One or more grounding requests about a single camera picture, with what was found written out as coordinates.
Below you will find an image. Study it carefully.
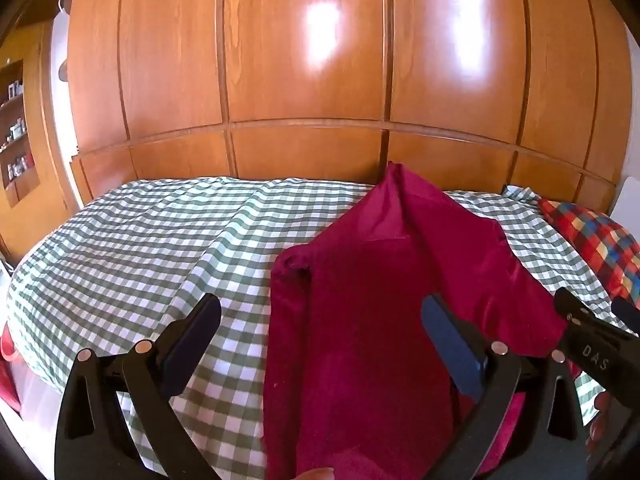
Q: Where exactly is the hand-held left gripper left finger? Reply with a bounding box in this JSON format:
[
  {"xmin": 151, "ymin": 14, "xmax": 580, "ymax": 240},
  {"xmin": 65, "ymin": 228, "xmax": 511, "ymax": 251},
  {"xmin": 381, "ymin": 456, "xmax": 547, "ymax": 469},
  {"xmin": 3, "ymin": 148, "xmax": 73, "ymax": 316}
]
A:
[{"xmin": 54, "ymin": 293, "xmax": 222, "ymax": 480}]

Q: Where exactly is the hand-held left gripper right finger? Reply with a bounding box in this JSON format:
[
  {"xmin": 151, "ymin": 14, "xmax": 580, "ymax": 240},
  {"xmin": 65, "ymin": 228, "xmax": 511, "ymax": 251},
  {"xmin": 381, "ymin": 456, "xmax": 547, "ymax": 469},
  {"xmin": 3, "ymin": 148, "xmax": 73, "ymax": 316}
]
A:
[{"xmin": 421, "ymin": 294, "xmax": 587, "ymax": 480}]

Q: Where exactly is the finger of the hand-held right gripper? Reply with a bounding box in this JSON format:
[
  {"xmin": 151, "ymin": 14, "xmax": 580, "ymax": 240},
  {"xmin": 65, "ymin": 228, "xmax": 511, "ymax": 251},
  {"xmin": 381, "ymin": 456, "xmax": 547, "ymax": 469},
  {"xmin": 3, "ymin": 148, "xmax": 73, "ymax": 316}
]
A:
[
  {"xmin": 553, "ymin": 287, "xmax": 593, "ymax": 333},
  {"xmin": 612, "ymin": 296, "xmax": 640, "ymax": 335}
]

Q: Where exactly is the magenta fleece garment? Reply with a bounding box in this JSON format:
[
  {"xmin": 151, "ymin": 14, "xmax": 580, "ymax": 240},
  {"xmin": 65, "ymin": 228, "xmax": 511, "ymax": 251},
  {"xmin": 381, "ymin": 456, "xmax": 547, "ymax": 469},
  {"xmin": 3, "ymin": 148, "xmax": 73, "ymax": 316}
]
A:
[{"xmin": 262, "ymin": 161, "xmax": 584, "ymax": 480}]

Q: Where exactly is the person's right hand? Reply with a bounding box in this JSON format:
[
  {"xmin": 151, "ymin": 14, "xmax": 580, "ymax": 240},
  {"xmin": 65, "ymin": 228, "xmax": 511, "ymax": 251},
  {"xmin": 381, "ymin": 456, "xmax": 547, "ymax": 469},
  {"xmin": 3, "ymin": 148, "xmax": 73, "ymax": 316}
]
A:
[{"xmin": 593, "ymin": 391, "xmax": 620, "ymax": 445}]

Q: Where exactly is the multicoloured checked pillow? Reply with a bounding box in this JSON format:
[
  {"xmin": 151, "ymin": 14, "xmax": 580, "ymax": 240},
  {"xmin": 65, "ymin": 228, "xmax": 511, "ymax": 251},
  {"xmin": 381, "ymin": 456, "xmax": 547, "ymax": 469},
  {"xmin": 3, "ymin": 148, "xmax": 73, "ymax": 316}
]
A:
[{"xmin": 537, "ymin": 198, "xmax": 640, "ymax": 307}]

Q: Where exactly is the green white checked bedspread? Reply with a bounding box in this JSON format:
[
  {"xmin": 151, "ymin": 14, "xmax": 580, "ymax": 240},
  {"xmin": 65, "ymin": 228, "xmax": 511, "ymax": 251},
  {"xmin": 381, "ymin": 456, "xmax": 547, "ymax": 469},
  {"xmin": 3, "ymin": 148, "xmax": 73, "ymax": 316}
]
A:
[{"xmin": 5, "ymin": 176, "xmax": 601, "ymax": 480}]

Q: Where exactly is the red cloth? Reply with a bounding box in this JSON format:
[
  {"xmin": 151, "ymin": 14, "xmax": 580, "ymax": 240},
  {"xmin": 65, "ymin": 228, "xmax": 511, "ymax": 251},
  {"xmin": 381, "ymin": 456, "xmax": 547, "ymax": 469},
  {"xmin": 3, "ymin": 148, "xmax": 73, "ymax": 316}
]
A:
[{"xmin": 0, "ymin": 321, "xmax": 24, "ymax": 413}]

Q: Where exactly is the wooden wardrobe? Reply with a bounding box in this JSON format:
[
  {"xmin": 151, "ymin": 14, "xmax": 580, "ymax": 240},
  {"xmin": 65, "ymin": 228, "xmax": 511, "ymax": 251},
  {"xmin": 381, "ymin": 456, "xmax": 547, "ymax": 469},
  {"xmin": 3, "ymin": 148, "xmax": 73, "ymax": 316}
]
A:
[{"xmin": 65, "ymin": 0, "xmax": 633, "ymax": 211}]

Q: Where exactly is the wooden wall shelf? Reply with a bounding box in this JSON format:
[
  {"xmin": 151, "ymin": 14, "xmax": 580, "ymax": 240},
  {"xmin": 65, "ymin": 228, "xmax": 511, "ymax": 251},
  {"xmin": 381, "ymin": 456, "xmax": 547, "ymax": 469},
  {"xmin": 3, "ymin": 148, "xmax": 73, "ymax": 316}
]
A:
[{"xmin": 0, "ymin": 58, "xmax": 42, "ymax": 207}]

